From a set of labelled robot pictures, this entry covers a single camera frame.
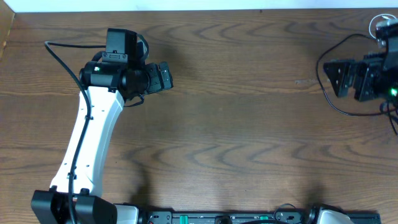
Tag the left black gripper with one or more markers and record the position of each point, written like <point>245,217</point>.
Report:
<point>158,79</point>

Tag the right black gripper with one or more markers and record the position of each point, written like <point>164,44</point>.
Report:
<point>362,79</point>

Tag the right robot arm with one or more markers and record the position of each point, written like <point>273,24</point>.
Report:
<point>389,107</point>

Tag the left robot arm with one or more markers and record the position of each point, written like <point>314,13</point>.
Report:
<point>117,77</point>

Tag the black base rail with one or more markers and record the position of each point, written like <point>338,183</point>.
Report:
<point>286,213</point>

